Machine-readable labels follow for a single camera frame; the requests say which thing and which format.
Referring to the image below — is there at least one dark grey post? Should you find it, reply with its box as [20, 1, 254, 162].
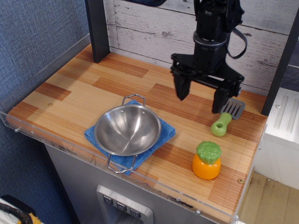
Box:
[261, 10, 299, 116]
[85, 0, 110, 63]

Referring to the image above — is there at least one clear acrylic guard rail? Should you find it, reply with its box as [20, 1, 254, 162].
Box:
[0, 32, 262, 222]

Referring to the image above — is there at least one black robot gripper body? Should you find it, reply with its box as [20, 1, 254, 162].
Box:
[171, 40, 244, 96]

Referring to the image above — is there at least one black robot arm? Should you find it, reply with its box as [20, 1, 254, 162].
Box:
[171, 0, 246, 113]

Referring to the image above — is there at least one orange toy carrot green top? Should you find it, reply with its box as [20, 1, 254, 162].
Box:
[192, 141, 222, 180]

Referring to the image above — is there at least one dark grey right post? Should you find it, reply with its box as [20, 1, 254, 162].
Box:
[261, 10, 299, 116]

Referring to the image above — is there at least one dark grey left post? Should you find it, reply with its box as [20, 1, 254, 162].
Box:
[85, 0, 110, 63]

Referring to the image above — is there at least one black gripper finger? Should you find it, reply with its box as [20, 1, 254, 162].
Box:
[173, 71, 191, 101]
[212, 87, 234, 113]

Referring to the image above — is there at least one silver dispenser button panel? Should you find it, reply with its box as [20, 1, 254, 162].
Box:
[96, 185, 154, 224]

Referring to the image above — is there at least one green handled grey spatula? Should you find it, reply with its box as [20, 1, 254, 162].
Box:
[211, 98, 246, 137]

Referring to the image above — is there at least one white ridged side counter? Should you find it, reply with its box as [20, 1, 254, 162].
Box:
[254, 88, 299, 189]

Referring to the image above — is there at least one blue folded cloth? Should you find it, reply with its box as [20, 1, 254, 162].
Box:
[84, 99, 176, 176]

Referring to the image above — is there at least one black cable loop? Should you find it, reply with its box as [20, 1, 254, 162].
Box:
[0, 202, 32, 224]

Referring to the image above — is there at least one yellow object bottom left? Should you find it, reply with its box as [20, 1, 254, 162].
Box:
[30, 214, 43, 224]

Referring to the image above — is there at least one silver metal pan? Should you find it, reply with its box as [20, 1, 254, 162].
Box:
[94, 94, 162, 174]

